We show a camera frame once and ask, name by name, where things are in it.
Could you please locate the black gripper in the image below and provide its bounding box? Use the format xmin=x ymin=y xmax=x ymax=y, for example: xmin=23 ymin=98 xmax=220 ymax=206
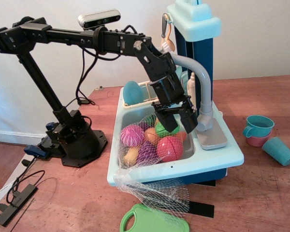
xmin=150 ymin=72 xmax=198 ymax=133

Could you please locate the grey toy faucet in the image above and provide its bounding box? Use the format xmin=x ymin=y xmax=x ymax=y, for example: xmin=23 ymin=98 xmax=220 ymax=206
xmin=171 ymin=54 xmax=227 ymax=150

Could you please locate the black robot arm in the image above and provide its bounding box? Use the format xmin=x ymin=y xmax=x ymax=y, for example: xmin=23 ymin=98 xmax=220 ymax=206
xmin=0 ymin=17 xmax=198 ymax=168

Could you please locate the green toy fruit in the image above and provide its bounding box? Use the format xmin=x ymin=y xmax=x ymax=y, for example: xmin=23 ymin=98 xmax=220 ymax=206
xmin=155 ymin=122 xmax=180 ymax=138

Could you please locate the pink red toy fruit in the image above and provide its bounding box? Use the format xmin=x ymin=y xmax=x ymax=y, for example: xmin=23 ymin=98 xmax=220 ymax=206
xmin=157 ymin=136 xmax=184 ymax=162

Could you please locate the cream dish rack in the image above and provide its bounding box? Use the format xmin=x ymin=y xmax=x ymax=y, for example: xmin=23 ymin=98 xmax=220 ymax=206
xmin=122 ymin=81 xmax=158 ymax=108

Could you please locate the white toy soap bottle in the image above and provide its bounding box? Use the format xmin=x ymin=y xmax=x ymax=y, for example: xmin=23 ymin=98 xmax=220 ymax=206
xmin=187 ymin=72 xmax=196 ymax=107

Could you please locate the light blue toy sink unit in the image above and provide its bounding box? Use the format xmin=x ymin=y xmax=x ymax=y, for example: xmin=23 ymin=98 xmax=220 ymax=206
xmin=107 ymin=0 xmax=244 ymax=186

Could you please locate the white mesh net bag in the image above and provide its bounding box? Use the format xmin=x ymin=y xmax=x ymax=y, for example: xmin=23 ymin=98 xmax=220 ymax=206
xmin=107 ymin=109 xmax=189 ymax=218

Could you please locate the magenta toy onion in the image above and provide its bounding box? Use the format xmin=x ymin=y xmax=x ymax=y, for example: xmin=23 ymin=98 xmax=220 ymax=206
xmin=120 ymin=125 xmax=145 ymax=147

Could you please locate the teal toy plate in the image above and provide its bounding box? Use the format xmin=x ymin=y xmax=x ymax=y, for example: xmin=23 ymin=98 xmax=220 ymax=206
xmin=123 ymin=81 xmax=144 ymax=105

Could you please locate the toy dish brush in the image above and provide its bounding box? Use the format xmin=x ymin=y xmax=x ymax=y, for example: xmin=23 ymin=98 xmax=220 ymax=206
xmin=160 ymin=13 xmax=175 ymax=52

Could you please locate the teal toy mug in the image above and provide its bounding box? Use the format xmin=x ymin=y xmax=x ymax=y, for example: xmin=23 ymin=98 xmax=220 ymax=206
xmin=243 ymin=115 xmax=275 ymax=138

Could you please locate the pink toy cup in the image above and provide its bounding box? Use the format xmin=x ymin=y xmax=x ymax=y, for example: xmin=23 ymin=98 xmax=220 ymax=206
xmin=246 ymin=132 xmax=272 ymax=147

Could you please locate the black velcro strip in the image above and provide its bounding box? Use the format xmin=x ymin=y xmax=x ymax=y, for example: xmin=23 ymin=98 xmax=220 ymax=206
xmin=188 ymin=201 xmax=215 ymax=218

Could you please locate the teal toy tumbler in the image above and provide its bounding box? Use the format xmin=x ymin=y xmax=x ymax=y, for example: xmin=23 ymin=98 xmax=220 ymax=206
xmin=262 ymin=137 xmax=290 ymax=166

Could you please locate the green toy cutting board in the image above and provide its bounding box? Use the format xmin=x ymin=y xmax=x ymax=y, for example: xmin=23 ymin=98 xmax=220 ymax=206
xmin=119 ymin=203 xmax=190 ymax=232

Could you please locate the black usb hub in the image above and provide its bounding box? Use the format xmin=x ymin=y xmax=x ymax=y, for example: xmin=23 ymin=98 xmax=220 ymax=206
xmin=0 ymin=184 xmax=38 ymax=227

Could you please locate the black hanging cable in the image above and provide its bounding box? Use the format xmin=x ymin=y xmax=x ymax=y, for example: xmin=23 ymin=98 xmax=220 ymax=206
xmin=75 ymin=47 xmax=100 ymax=106

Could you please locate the silver depth camera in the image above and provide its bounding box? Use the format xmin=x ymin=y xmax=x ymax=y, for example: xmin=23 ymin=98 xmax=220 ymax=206
xmin=78 ymin=9 xmax=121 ymax=29

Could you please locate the blue cable connector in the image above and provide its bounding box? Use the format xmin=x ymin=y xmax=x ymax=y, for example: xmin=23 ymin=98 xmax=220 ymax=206
xmin=24 ymin=145 xmax=48 ymax=159

